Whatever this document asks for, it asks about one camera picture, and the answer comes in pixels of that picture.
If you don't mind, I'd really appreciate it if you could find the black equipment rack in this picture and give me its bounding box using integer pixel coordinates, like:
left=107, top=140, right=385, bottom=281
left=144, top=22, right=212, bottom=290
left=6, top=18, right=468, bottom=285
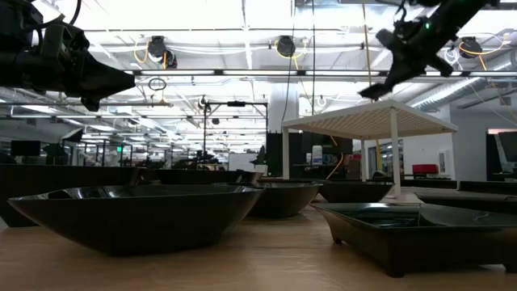
left=265, top=131, right=355, bottom=179

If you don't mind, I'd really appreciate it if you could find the yellow hanging cable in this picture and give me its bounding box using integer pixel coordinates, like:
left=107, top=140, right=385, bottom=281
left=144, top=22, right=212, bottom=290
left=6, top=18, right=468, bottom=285
left=326, top=135, right=345, bottom=181

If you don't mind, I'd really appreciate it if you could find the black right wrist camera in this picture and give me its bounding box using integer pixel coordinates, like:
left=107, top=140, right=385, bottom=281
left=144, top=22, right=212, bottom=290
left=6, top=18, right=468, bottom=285
left=391, top=3, right=425, bottom=41

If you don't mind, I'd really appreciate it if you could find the white board panel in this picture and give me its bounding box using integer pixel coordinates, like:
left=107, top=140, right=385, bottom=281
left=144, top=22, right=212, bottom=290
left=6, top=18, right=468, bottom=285
left=228, top=152, right=259, bottom=173

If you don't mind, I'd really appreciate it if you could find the small plant in white pot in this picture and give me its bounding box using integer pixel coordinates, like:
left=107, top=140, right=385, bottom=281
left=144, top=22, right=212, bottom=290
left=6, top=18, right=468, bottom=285
left=250, top=144, right=269, bottom=177

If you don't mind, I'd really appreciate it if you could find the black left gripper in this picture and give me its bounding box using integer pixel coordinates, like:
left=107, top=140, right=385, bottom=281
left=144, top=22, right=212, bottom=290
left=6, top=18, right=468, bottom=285
left=38, top=23, right=137, bottom=113

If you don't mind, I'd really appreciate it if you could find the white perforated metal shelf rack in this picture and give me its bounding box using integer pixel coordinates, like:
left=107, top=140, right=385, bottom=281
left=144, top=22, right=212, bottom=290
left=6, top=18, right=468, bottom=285
left=281, top=99, right=461, bottom=199

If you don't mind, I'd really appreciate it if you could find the red tool cart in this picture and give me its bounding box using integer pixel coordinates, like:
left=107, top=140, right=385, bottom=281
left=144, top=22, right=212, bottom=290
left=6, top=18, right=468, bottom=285
left=411, top=163, right=439, bottom=179

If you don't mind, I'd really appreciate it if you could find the black computer monitor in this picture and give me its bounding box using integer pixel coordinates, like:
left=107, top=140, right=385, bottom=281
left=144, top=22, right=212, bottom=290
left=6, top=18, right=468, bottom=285
left=10, top=139, right=42, bottom=158

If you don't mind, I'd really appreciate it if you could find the black ceiling cable reel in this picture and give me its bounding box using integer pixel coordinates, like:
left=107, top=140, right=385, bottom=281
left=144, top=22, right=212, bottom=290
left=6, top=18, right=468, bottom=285
left=458, top=36, right=484, bottom=60
left=145, top=35, right=179, bottom=70
left=275, top=35, right=298, bottom=58

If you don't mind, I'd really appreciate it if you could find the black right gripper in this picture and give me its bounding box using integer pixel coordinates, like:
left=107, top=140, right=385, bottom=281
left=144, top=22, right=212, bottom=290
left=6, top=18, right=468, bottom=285
left=359, top=27, right=453, bottom=100

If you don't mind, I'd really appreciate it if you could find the black gantry frame rig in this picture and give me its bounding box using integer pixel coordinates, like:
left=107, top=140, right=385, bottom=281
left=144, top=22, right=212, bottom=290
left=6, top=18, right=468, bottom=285
left=203, top=99, right=269, bottom=162

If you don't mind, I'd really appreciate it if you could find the black leaf-shaped mini plate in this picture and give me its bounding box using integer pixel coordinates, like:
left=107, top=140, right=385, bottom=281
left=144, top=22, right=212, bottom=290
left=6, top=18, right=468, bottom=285
left=213, top=181, right=323, bottom=220
left=6, top=183, right=266, bottom=256
left=317, top=180, right=395, bottom=204

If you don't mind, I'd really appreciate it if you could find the dark standing display panel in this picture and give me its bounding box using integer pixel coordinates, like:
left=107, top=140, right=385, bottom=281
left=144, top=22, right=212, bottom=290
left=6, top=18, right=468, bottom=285
left=485, top=128, right=517, bottom=182

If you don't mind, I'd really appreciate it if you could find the black square footed mini plate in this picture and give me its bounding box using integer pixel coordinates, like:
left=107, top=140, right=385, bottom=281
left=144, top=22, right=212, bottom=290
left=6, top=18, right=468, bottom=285
left=414, top=191, right=517, bottom=216
left=310, top=201, right=517, bottom=279

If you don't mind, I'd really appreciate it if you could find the black hanging cable loop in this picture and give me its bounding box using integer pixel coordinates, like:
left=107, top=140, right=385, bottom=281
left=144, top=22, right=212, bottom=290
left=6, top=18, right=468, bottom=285
left=147, top=76, right=167, bottom=92

